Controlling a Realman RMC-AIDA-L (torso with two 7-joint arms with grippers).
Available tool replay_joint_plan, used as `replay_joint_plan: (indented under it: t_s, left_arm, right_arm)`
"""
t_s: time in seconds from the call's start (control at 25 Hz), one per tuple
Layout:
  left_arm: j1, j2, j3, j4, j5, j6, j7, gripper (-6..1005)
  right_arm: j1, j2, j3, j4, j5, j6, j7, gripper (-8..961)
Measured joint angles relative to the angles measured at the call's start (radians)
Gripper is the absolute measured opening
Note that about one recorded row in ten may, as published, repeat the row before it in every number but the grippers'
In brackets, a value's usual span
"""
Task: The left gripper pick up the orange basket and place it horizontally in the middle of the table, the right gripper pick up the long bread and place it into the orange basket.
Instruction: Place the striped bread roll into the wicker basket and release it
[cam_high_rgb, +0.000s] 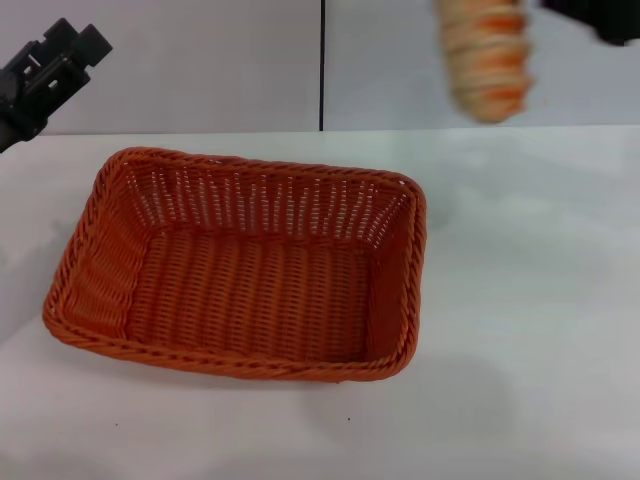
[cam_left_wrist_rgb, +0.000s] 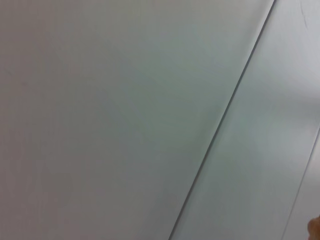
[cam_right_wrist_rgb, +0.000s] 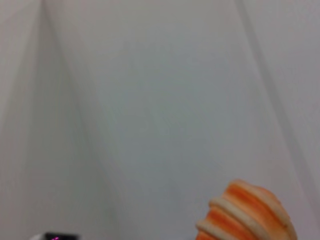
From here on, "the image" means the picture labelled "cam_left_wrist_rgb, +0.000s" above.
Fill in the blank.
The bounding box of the orange striped bread roll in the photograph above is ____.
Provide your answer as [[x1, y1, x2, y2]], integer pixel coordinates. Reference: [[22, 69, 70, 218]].
[[307, 214, 320, 240]]

